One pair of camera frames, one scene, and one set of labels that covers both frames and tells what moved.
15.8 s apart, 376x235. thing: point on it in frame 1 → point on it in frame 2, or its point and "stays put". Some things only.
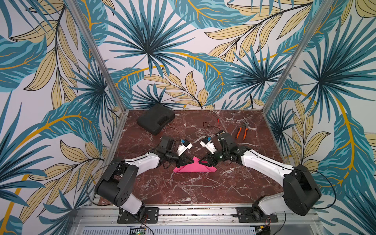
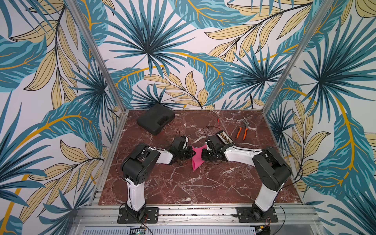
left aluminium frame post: x=97 y=54 stays put
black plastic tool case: x=155 y=117 stays put
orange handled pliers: x=246 y=126 stays put
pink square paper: x=195 y=167 → x=197 y=159
